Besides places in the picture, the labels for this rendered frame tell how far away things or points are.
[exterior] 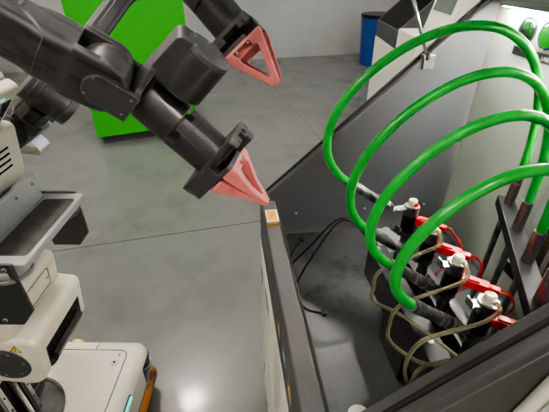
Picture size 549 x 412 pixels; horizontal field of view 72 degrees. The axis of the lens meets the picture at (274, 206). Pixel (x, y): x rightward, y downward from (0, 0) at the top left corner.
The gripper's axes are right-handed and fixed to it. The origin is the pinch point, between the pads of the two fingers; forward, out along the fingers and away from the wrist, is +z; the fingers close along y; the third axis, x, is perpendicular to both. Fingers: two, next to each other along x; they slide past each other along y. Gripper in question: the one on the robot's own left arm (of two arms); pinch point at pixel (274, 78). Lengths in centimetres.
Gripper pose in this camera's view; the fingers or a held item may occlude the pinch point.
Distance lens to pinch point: 61.7
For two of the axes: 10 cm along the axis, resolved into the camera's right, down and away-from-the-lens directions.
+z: 6.6, 7.3, 1.8
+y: 1.2, -3.3, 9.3
